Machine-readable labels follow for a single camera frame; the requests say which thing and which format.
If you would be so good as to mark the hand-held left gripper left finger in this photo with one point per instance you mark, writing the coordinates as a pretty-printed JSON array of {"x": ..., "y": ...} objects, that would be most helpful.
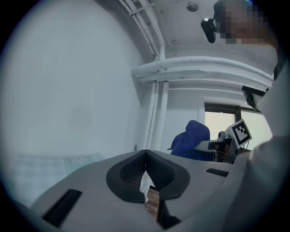
[{"x": 95, "y": 197}]

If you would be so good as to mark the black framed window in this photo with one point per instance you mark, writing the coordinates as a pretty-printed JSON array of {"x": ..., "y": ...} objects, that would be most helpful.
[{"x": 220, "y": 117}]

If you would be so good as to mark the round smoke detector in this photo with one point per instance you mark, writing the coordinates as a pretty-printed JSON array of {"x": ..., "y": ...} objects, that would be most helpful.
[{"x": 192, "y": 6}]

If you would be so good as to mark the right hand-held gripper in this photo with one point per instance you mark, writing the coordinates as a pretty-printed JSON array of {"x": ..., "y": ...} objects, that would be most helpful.
[{"x": 240, "y": 134}]

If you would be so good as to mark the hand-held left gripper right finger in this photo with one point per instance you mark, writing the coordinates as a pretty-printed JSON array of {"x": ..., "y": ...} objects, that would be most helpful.
[{"x": 199, "y": 188}]

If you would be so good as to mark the white vertical pipe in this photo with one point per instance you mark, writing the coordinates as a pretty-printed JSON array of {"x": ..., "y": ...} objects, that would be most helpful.
[
  {"x": 162, "y": 113},
  {"x": 151, "y": 113}
]

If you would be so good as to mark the black framed window sash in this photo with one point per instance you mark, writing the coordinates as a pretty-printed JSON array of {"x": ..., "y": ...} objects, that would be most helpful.
[{"x": 250, "y": 97}]

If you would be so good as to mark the thick white insulated pipe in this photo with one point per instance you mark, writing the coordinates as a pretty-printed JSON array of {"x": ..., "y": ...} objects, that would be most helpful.
[
  {"x": 204, "y": 62},
  {"x": 204, "y": 75}
]

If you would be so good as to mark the thin white ceiling pipe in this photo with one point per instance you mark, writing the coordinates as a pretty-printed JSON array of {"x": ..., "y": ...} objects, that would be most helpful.
[
  {"x": 142, "y": 25},
  {"x": 162, "y": 52}
]

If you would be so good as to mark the blue cloth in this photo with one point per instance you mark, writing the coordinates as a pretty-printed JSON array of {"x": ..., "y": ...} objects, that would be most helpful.
[{"x": 192, "y": 140}]

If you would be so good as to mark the checked flower tablecloth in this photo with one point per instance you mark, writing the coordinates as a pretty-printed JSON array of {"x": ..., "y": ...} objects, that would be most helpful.
[{"x": 45, "y": 167}]

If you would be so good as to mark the person's head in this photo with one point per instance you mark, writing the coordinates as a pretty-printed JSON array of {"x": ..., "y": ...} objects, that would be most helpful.
[{"x": 244, "y": 20}]

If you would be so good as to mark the black head camera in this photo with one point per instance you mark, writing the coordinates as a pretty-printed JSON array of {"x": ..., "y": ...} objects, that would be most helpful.
[{"x": 209, "y": 29}]

